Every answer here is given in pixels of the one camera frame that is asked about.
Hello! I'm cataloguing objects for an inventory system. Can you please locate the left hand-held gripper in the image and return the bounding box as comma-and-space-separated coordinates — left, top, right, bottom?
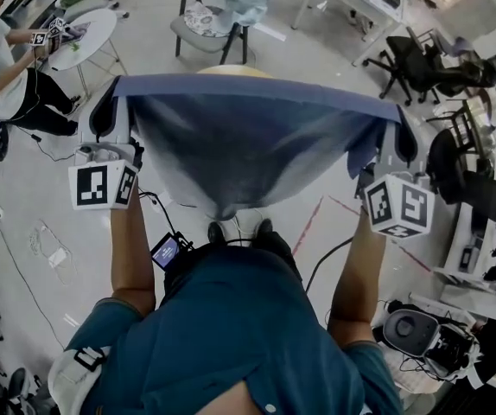
67, 86, 146, 212

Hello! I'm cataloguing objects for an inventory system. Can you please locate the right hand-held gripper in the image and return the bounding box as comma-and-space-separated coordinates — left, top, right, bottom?
361, 105, 436, 239

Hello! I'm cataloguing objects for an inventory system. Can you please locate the blue-grey cloth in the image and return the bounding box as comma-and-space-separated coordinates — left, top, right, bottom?
111, 72, 403, 222

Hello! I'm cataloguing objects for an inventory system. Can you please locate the person's right forearm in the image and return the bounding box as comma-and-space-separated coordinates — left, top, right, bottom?
326, 207, 390, 348

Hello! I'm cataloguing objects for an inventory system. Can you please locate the person's left forearm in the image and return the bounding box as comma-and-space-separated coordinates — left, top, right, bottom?
109, 188, 157, 315

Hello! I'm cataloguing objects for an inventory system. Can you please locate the dark wooden chair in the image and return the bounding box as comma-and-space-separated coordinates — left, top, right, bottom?
424, 86, 496, 146

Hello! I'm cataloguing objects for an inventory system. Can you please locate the black office chair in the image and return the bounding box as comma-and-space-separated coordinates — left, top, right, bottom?
427, 127, 496, 223
362, 28, 443, 106
436, 36, 496, 99

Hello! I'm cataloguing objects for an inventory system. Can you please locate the white round side table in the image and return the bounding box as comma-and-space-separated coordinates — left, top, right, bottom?
50, 8, 122, 99

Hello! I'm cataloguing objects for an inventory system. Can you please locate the white shelf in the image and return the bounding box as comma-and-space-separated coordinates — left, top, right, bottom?
433, 97, 496, 298

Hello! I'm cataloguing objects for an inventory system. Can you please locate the grey chair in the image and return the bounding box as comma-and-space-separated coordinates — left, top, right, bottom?
170, 0, 251, 66

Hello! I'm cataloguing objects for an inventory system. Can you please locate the round wooden table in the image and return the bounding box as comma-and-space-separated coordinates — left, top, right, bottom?
195, 64, 275, 80

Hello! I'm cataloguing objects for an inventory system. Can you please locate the patterned seat cushion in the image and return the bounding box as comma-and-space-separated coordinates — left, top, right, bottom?
182, 5, 237, 38

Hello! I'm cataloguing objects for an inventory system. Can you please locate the small black monitor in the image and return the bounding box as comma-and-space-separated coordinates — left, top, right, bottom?
150, 231, 185, 271

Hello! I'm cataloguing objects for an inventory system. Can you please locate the white power adapter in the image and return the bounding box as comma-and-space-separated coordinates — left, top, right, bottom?
48, 247, 68, 268

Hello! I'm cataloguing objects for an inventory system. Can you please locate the person's left black shoe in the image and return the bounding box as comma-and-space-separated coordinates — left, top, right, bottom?
207, 220, 232, 245

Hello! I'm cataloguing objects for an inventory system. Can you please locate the white shell black face device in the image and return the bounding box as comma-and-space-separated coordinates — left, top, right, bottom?
381, 308, 442, 359
7, 367, 29, 399

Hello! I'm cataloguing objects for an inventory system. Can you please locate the white grid panel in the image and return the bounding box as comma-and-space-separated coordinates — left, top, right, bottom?
384, 352, 440, 395

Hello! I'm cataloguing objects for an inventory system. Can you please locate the person's teal shirt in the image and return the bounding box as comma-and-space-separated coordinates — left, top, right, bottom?
64, 245, 404, 415

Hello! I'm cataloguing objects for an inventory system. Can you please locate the white pouch with black buckle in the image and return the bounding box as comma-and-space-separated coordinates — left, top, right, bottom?
48, 346, 113, 415

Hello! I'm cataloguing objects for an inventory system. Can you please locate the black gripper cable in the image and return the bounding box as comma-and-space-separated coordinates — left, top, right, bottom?
304, 237, 355, 294
137, 190, 176, 238

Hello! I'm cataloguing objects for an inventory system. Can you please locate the black floor cable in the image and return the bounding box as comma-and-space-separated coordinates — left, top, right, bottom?
0, 214, 67, 350

